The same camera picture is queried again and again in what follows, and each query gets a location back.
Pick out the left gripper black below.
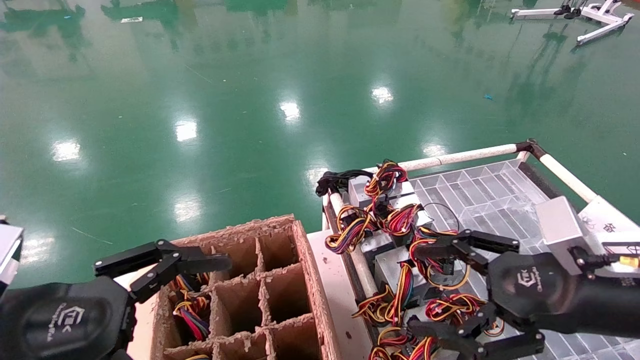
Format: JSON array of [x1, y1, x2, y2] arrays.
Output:
[[0, 239, 234, 360]]

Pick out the brown cardboard divider box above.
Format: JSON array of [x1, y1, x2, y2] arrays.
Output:
[[150, 214, 345, 360]]

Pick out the clear plastic divided tray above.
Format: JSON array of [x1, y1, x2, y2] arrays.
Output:
[[407, 159, 640, 360]]

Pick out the white metal stand frame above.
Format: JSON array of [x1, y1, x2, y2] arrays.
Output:
[[510, 0, 636, 47]]

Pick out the grey metal stand black feet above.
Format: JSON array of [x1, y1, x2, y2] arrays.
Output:
[[553, 2, 585, 20]]

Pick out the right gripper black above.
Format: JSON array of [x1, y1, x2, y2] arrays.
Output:
[[406, 229, 640, 360]]

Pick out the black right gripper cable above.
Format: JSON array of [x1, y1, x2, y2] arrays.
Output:
[[572, 246, 640, 275]]

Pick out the white red label sign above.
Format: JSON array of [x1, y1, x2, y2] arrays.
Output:
[[580, 196, 640, 278]]

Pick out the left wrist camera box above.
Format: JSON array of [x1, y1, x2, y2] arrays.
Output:
[[0, 215, 25, 296]]

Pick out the white pipe cart frame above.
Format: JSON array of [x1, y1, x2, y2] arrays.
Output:
[[320, 138, 598, 360]]

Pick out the grey power supply unit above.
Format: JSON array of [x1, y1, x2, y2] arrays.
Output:
[[535, 196, 593, 262]]

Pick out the black cable bundle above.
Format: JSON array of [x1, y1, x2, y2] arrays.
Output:
[[315, 169, 375, 197]]

